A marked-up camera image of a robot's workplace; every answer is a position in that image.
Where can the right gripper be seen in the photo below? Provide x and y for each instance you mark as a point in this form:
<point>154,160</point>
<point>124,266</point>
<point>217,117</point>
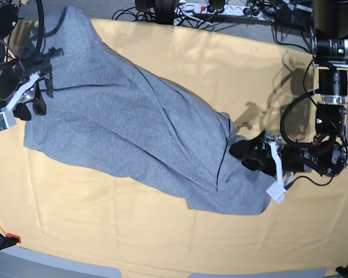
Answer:
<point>9,82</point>

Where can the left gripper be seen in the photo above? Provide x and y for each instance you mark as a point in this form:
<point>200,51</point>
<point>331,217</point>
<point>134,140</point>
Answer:
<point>257,148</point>

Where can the grey t-shirt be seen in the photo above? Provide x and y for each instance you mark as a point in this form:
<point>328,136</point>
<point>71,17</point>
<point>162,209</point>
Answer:
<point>107,114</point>

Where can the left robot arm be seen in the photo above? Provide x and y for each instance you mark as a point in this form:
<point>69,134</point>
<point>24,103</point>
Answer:
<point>327,154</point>

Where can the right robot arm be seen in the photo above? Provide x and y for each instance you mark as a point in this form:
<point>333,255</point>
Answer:
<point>9,59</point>

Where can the yellow table cloth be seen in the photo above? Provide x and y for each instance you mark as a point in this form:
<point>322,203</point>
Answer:
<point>87,216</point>

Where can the red and black clamp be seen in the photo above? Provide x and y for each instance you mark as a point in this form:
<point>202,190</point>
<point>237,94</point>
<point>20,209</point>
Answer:
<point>8,241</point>

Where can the black power adapter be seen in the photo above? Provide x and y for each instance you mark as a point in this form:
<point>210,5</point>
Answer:
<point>294,19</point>

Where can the white power strip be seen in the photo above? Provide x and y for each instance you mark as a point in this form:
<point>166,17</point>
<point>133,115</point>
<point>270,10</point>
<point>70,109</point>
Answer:
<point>203,11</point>

